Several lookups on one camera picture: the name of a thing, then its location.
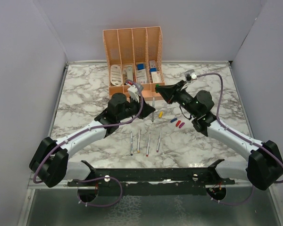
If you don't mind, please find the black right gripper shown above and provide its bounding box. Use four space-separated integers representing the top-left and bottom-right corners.
156 80 199 117

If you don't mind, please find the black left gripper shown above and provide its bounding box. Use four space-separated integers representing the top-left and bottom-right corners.
117 94 155 122

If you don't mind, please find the green white pen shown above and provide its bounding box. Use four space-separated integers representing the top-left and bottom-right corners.
151 97 155 122

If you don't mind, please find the blue white pen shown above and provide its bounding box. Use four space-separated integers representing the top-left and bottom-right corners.
130 132 133 156

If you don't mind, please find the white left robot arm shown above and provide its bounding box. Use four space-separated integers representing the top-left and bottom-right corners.
29 93 155 187

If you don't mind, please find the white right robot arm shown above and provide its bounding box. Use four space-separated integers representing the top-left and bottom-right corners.
155 81 283 190

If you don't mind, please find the yellow tipped white pen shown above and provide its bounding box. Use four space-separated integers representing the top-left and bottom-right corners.
137 129 141 153

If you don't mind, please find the magenta tipped white pen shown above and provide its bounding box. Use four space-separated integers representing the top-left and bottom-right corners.
156 130 162 153

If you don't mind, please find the red tipped white pen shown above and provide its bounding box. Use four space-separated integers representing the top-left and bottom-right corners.
146 132 151 157

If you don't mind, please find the white box blue lid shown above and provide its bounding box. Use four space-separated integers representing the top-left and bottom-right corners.
136 62 148 84

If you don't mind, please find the grey metal flat tool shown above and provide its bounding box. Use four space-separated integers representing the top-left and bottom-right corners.
123 65 134 84

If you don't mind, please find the white oval packaged item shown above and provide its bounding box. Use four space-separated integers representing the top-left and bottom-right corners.
110 65 123 86

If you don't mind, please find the peach plastic desk organizer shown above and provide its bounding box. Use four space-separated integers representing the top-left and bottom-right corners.
103 26 165 101

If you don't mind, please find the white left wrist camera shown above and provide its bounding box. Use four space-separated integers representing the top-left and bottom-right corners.
125 80 143 103

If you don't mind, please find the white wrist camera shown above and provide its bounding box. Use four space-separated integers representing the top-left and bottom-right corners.
125 80 143 103
184 69 197 83

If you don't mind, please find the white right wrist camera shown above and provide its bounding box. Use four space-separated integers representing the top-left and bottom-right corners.
184 69 197 83

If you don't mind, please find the black metal base frame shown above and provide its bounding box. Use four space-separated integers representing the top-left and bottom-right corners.
67 160 234 196

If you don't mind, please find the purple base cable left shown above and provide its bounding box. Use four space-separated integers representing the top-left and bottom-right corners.
76 176 124 208

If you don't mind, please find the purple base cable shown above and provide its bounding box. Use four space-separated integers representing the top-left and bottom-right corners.
76 176 124 208
209 183 255 207

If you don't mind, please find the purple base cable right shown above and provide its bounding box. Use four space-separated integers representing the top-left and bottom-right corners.
209 183 255 207

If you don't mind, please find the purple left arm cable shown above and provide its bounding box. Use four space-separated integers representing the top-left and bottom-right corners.
33 80 144 184

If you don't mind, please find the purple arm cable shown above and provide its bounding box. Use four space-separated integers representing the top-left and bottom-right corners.
33 80 144 184
195 73 283 184

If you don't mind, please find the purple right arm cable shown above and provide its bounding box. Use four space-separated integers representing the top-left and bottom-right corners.
195 73 283 184

